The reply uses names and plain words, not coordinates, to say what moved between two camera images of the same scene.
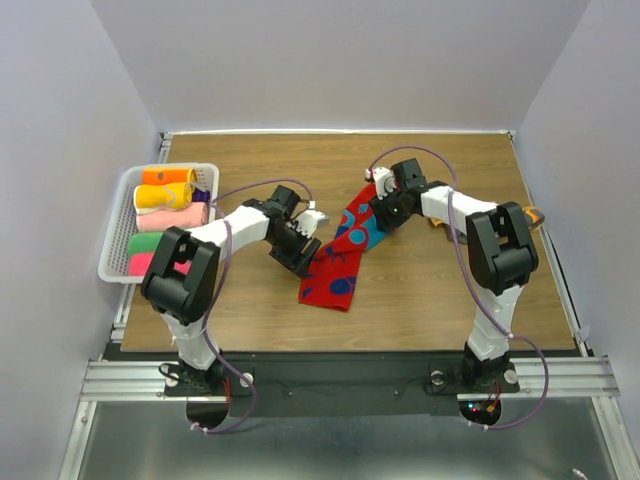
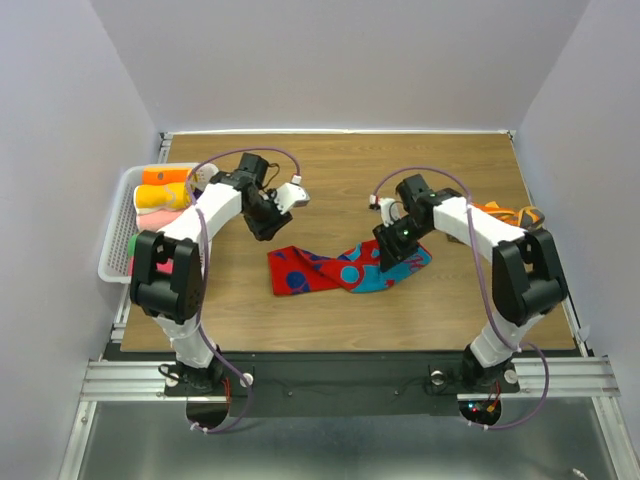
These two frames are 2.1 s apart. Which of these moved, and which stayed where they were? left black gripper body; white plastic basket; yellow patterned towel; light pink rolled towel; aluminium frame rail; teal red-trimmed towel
Moved: teal red-trimmed towel; left black gripper body
Stayed: white plastic basket; aluminium frame rail; yellow patterned towel; light pink rolled towel
